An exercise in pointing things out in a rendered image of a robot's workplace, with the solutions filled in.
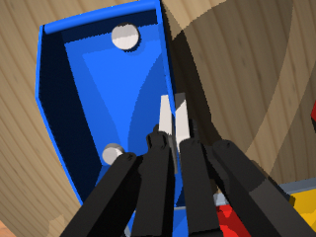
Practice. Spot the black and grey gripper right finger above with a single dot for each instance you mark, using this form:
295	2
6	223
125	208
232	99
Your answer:
262	209

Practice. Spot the dark grey metal shelf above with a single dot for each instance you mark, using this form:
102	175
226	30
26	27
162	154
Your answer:
297	193

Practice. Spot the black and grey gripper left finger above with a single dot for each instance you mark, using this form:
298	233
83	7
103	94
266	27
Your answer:
111	204

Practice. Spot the red bin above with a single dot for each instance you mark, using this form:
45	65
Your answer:
313	114

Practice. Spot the blue bin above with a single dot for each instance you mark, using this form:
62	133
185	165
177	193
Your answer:
91	93

